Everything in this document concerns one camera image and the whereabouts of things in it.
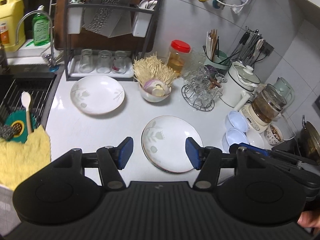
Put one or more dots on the yellow dish cloth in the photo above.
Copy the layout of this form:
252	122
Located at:
19	160

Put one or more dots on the wooden cutting board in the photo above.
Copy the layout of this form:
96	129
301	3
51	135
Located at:
150	30

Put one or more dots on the green sunflower mat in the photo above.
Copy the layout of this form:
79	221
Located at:
17	120

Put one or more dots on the red lid glass jar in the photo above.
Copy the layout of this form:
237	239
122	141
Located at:
178	55

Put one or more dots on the mint green kettle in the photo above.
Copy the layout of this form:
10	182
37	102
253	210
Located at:
285	89

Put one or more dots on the bowl with onion and mushrooms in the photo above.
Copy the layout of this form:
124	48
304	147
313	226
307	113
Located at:
154	91

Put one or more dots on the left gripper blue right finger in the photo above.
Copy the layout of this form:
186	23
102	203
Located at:
193	151

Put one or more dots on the green chopstick holder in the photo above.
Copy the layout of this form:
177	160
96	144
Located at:
221	62

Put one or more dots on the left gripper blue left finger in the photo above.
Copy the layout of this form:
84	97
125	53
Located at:
125	149

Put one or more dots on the drinking glass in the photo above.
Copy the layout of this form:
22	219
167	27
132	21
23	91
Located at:
119	64
104	62
86	61

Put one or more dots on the drinking glass left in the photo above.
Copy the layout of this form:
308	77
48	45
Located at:
86	61

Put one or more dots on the person's right hand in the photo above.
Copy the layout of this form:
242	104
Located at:
309	219

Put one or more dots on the white electric cooking pot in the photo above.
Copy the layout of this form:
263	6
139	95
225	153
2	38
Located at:
240	85

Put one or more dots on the hanging utensil rack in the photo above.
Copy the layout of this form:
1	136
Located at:
249	47

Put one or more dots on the wire glass cup rack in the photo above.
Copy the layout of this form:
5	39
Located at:
203	87

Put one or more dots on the glass health kettle with base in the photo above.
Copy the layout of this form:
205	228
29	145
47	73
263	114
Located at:
265	107

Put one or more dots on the dark wok on stove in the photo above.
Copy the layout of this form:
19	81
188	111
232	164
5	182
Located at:
309	141

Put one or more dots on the black dish rack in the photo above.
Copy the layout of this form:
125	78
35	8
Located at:
107	30

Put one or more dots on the white silicone spoon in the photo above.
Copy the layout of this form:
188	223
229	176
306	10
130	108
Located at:
26	101

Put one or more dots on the pale blue plastic bowl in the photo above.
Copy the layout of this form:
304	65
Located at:
235	120
233	136

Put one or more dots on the white floral plate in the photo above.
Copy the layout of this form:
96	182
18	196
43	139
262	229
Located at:
97	94
163	143

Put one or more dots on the drinking glass right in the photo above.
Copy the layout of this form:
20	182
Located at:
119	64

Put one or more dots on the drinking glass middle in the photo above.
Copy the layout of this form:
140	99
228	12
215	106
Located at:
104	62

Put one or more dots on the speckled ceramic bowl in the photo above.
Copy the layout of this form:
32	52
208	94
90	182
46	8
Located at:
273	135

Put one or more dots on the green dish soap bottle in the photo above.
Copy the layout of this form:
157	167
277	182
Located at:
40	28

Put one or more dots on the white ceramic bowl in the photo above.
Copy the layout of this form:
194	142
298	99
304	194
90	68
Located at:
254	138

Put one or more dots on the yellow detergent jug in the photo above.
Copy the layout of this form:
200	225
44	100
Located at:
12	12

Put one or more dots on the chrome small faucet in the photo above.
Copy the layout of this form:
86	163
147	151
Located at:
49	58

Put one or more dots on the steel cleaver knife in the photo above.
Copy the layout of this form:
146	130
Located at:
108	22

